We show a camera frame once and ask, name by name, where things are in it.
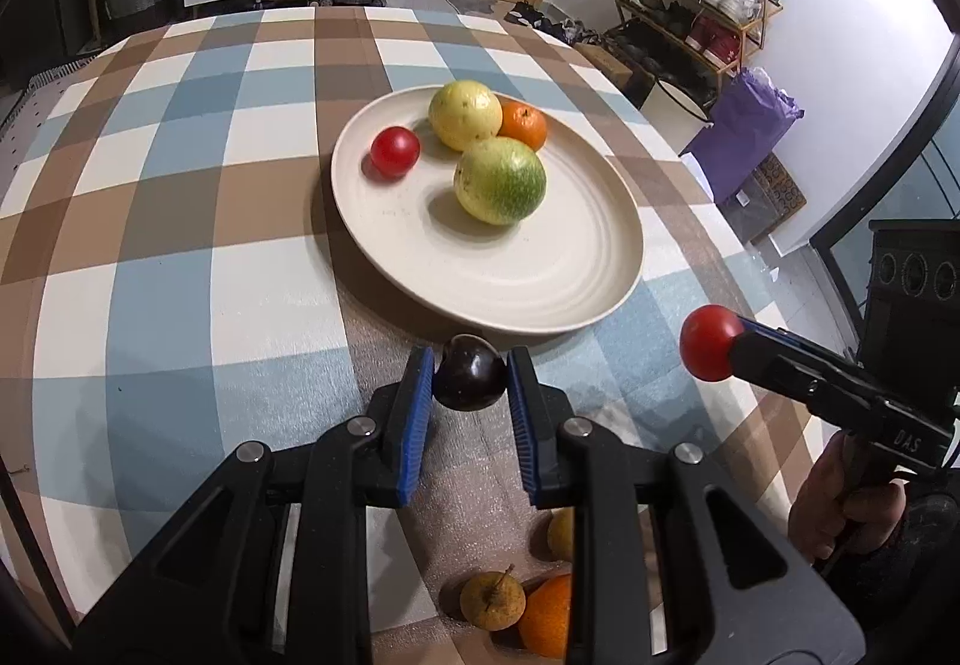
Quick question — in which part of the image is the pile of black white sneakers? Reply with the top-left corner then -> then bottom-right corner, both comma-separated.
503,0 -> 605,48

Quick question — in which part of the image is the purple bag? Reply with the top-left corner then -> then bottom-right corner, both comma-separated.
685,66 -> 806,205

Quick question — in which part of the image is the dark framed glass door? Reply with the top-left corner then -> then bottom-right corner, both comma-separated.
808,57 -> 960,366

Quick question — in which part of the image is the pale yellow round fruit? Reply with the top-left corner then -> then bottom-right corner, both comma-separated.
428,80 -> 503,152

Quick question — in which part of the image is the checked tablecloth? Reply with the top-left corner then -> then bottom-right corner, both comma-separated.
0,5 -> 826,665

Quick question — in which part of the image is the red tomato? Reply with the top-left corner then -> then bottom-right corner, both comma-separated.
679,305 -> 746,383
370,125 -> 422,179

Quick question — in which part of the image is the person's right forearm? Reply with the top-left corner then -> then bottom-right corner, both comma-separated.
816,485 -> 960,640

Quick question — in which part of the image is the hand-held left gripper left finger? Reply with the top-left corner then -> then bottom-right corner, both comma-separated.
71,345 -> 437,665

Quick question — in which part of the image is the small yellow brown fruit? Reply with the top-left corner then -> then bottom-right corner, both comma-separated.
460,564 -> 524,631
547,509 -> 576,563

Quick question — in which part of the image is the cream round plate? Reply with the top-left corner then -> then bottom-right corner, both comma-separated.
331,84 -> 646,334

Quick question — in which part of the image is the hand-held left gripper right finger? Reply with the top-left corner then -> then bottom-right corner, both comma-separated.
504,348 -> 867,665

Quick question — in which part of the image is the green yellow round fruit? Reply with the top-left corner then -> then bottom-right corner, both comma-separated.
453,137 -> 547,227

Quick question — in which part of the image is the wooden shoe rack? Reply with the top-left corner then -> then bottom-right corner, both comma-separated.
614,0 -> 785,94

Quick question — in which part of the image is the person's right hand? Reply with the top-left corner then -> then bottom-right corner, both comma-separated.
787,431 -> 910,563

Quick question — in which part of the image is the cardboard box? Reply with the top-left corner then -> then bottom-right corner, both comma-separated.
578,40 -> 654,108

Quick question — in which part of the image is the cream trash bin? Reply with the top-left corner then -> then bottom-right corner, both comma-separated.
640,75 -> 714,158

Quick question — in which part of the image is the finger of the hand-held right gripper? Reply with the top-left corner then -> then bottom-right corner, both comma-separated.
727,332 -> 827,412
737,314 -> 861,379

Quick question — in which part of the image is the dark purple plum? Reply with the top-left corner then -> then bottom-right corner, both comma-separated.
433,333 -> 509,411

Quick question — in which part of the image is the dark patterned floor mat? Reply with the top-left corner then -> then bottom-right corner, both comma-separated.
738,152 -> 808,239

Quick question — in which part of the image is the orange mandarin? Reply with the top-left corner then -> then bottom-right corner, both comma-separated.
497,99 -> 549,153
517,573 -> 575,660

